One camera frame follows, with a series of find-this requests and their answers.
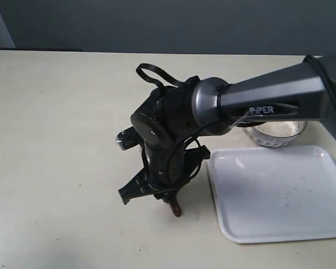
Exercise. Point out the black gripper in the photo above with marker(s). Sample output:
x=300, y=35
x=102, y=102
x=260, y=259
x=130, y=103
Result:
x=166, y=171

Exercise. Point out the dark red wooden spoon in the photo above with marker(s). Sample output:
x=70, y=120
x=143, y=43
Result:
x=174, y=205

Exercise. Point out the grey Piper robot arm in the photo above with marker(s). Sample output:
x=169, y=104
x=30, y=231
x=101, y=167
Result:
x=177, y=113

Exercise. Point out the steel bowl of rice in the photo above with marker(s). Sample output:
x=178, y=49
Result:
x=275, y=134

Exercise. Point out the white plastic tray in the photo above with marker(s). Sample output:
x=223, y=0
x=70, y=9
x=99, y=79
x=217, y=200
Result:
x=267, y=195

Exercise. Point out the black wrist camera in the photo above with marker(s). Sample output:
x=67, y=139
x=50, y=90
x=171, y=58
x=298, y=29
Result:
x=128, y=138

